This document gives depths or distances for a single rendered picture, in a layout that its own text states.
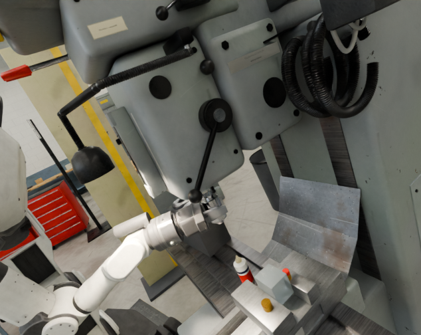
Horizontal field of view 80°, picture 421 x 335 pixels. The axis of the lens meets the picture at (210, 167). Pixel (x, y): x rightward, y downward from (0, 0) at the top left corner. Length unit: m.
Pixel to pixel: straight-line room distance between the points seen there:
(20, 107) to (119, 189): 7.64
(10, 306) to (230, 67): 0.71
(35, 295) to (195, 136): 0.54
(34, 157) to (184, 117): 9.22
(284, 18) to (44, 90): 1.94
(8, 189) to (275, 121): 0.67
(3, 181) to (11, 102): 9.03
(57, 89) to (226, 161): 1.92
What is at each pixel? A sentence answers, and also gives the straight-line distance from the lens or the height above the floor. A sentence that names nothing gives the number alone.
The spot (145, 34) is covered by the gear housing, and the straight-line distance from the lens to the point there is 0.51.
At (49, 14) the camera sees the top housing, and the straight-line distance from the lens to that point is 0.57.
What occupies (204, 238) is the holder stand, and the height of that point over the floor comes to 1.01.
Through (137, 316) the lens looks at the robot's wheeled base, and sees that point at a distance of 1.63.
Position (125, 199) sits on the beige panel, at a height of 0.90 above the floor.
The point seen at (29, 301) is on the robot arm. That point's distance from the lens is 0.79.
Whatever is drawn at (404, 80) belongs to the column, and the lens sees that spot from 0.84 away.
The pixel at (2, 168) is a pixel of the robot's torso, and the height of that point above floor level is 1.54.
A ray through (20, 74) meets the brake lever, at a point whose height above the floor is 1.69.
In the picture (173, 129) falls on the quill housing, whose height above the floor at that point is 1.47.
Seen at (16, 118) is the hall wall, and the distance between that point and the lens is 9.74.
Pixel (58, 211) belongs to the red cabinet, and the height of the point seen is 0.59.
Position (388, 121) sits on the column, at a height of 1.26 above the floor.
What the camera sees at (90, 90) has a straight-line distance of 0.42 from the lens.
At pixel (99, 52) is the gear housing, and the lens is 0.49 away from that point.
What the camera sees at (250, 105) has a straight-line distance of 0.58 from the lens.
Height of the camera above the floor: 1.52
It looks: 17 degrees down
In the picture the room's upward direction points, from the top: 24 degrees counter-clockwise
